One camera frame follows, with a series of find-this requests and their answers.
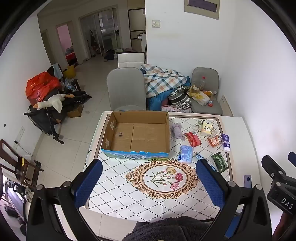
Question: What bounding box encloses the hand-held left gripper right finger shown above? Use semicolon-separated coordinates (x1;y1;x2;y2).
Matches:
195;159;273;241

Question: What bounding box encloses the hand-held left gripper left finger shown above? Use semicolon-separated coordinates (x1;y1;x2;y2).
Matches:
26;159;103;241

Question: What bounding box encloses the green tissue pack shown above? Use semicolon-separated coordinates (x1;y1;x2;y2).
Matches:
211;152;227;172

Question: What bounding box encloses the blue tissue pack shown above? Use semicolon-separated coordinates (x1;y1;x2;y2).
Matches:
178;145;194;164

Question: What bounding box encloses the orange cartoon snack packet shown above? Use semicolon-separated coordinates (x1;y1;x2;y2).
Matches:
207;134;223;147

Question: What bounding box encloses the red snack packet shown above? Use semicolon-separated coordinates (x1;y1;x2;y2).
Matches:
183;132;202;147

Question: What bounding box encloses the purple towel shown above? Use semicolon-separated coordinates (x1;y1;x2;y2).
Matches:
171;123;185;139

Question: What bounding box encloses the purple and white box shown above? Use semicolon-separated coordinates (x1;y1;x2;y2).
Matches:
221;133;232;152

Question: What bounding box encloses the dark fleece clothing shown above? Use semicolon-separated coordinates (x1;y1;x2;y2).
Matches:
125;215;210;241

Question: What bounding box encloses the small brown cardboard box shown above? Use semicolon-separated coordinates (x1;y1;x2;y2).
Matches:
67;104;84;118

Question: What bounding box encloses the grey padded chair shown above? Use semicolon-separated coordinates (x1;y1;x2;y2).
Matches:
191;67;223;115

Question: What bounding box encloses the white leaning board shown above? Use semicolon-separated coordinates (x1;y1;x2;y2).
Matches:
220;95;234;117

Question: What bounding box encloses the dark wooden chair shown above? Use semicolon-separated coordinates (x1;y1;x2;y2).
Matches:
0;139;44;188

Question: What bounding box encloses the black folded stroller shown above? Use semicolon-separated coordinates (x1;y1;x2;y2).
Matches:
24;91;92;144

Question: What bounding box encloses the pink cloth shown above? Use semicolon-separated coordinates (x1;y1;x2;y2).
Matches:
161;104;192;113

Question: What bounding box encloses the yellow white packet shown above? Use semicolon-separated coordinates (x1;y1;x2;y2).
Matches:
187;89;210;106

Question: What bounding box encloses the white goose plush toy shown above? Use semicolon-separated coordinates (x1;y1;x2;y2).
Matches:
33;93;75;113

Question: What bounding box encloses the striped black white bag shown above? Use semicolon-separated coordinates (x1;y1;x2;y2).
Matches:
168;86;193;110

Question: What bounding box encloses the blue quilt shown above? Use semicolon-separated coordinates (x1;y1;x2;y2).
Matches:
146;76;191;111

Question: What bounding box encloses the grey dining chair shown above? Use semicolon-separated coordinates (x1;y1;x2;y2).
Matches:
107;67;147;111

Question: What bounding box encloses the red plastic bag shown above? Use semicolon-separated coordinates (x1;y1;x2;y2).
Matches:
25;72;62;105

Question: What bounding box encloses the yellow bucket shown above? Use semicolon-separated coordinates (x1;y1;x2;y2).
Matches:
62;65;76;79

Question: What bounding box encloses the plaid blanket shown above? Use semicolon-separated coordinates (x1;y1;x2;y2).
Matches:
140;64;188;98

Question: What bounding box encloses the light blue cloth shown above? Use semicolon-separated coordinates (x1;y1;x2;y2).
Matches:
52;64;63;79

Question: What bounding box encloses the black floor bag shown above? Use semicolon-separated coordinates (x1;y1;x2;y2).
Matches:
103;49;115;62

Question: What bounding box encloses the white dining chair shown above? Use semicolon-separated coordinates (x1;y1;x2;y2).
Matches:
117;52;145;69

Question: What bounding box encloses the glass sliding door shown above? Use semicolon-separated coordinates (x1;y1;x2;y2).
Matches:
80;7;122;58

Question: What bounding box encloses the white refrigerator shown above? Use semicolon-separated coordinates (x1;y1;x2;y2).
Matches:
128;9;146;52

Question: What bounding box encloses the wall electrical panel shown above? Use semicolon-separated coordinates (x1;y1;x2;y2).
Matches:
184;0;219;14

